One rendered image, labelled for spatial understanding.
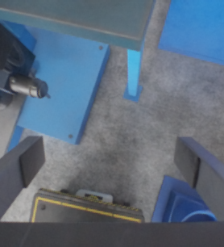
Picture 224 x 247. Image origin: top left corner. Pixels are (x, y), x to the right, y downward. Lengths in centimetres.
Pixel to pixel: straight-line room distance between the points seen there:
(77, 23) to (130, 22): 11
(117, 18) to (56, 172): 130
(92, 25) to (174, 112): 115
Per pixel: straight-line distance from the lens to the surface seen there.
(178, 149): 16
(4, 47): 62
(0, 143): 159
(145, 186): 143
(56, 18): 45
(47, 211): 125
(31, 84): 102
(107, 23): 41
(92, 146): 142
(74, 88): 140
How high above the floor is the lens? 139
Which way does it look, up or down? 81 degrees down
